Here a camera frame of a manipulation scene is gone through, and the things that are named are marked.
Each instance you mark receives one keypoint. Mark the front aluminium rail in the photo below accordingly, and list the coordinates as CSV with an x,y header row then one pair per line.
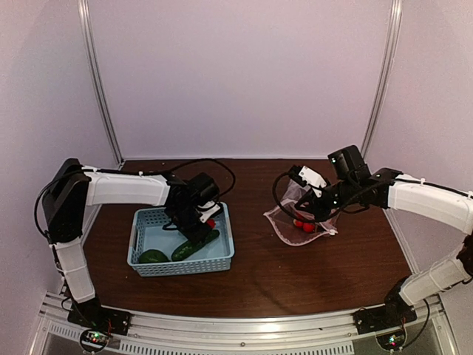
x,y
326,333

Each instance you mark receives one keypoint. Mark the clear polka dot zip bag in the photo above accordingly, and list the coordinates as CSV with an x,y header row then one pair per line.
x,y
282,223

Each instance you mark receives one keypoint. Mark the right aluminium frame post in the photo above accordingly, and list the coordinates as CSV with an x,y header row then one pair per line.
x,y
391,44

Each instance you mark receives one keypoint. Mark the green avocado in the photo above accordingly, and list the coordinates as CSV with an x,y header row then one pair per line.
x,y
153,256

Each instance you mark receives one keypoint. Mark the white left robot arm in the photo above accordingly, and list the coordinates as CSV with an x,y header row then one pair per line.
x,y
72,199

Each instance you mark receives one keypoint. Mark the left aluminium frame post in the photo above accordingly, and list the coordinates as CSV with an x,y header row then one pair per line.
x,y
97,82

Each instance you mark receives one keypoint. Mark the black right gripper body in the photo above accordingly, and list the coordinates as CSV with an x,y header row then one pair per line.
x,y
345,191

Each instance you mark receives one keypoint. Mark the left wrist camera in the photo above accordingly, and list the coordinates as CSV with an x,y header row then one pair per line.
x,y
208,210

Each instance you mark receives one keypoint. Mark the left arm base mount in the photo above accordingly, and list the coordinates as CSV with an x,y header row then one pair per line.
x,y
100,331

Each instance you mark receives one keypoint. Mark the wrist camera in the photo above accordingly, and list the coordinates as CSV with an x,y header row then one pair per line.
x,y
305,176
208,210

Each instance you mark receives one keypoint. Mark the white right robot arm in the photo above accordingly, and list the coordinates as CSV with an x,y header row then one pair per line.
x,y
392,189

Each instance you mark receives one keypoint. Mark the red lychee bunch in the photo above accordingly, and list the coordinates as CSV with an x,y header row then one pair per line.
x,y
306,227

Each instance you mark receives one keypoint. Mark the aluminium frame post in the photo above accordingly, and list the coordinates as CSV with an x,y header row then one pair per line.
x,y
391,44
97,82

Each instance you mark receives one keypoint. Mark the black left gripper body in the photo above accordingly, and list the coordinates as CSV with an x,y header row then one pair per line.
x,y
185,222

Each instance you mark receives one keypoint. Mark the green cucumber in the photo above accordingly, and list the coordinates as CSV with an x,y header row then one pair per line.
x,y
187,249

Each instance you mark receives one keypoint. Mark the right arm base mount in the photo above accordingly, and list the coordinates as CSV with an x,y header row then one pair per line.
x,y
388,326

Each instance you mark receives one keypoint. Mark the light blue plastic basket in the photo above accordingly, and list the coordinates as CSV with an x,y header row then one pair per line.
x,y
148,233

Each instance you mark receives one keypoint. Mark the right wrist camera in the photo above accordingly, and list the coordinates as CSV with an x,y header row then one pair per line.
x,y
305,176

